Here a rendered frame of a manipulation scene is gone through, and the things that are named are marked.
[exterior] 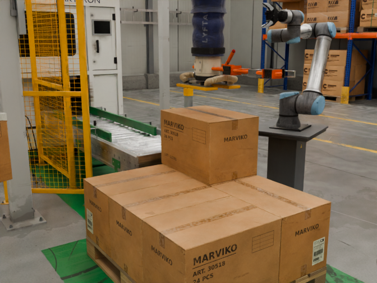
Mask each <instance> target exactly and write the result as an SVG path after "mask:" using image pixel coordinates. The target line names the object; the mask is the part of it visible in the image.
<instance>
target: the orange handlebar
mask: <svg viewBox="0 0 377 283"><path fill-rule="evenodd" d="M223 65H224V64H222V66H221V67H212V70H214V71H223ZM233 72H237V73H238V74H248V69H247V68H245V69H244V68H241V69H233ZM256 74H257V75H262V71H257V72H256ZM274 75H275V76H282V73H281V72H276V73H275V74H274Z"/></svg>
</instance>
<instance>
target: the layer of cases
mask: <svg viewBox="0 0 377 283"><path fill-rule="evenodd" d="M83 183H84V202H85V221H86V234H87V236H88V237H89V238H90V239H91V240H92V241H93V242H94V243H95V244H96V245H98V246H99V247H100V248H101V249H102V250H103V251H104V252H105V253H106V254H107V255H108V256H109V257H110V258H111V259H112V260H113V261H115V262H116V263H117V264H118V265H119V266H120V267H121V268H122V269H123V270H124V271H125V272H126V273H127V274H128V275H129V276H130V277H131V278H132V279H133V280H134V281H135V282H136V283H290V282H292V281H294V280H297V279H299V278H301V277H303V276H306V275H308V274H310V273H312V272H314V271H317V270H319V269H321V268H323V267H325V266H326V264H327V250H328V237H329V223H330V210H331V202H330V201H328V200H325V199H321V198H319V197H316V196H314V195H311V194H308V193H305V192H302V191H300V190H297V189H294V188H291V187H289V186H286V185H283V184H280V183H278V182H275V181H272V180H269V179H266V178H264V177H261V176H258V175H253V176H248V177H243V178H240V179H235V180H231V181H226V182H221V183H218V184H213V185H208V184H205V183H203V182H201V181H199V180H197V179H195V178H193V177H191V176H188V175H186V174H184V173H181V172H179V171H177V170H175V169H173V168H171V167H169V166H166V165H164V164H161V165H154V166H149V167H143V168H137V169H133V170H127V171H121V172H115V173H112V174H106V175H100V176H94V177H88V178H85V179H83Z"/></svg>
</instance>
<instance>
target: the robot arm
mask: <svg viewBox="0 0 377 283"><path fill-rule="evenodd" d="M262 4H263V7H265V8H267V9H268V10H269V11H266V12H265V18H266V20H269V21H265V22H267V23H266V24H264V25H262V27H261V28H268V27H270V26H273V25H275V23H276V22H277V21H279V22H280V23H281V24H287V28H285V29H273V30H272V29H271V30H269V31H268V33H267V40H268V42H269V43H280V42H286V43H287V44H295V43H299V42H300V38H302V39H309V38H316V44H315V49H314V54H313V58H312V63H311V68H310V73H309V78H308V81H307V87H306V89H305V90H304V91H303V92H302V95H299V92H285V93H281V94H280V97H279V118H278V121H277V123H276V127H281V128H288V129H291V128H298V127H301V123H300V120H299V118H298V114H303V115H320V114H321V113H322V112H323V110H324V107H325V98H324V97H323V94H322V92H321V87H322V83H323V78H324V73H325V68H326V64H327V59H328V54H329V48H330V44H331V41H332V38H334V37H335V35H336V28H335V24H334V23H333V22H320V23H310V24H303V25H301V23H302V22H303V21H304V14H303V13H302V12H301V11H299V10H288V9H285V10H281V11H278V10H277V9H276V7H275V6H274V5H272V4H269V3H265V2H264V3H262Z"/></svg>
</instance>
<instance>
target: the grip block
mask: <svg viewBox="0 0 377 283"><path fill-rule="evenodd" d="M241 68H242V66H241V65H239V66H234V65H223V75H231V76H232V75H241V74H238V73H237V72H233V69H241Z"/></svg>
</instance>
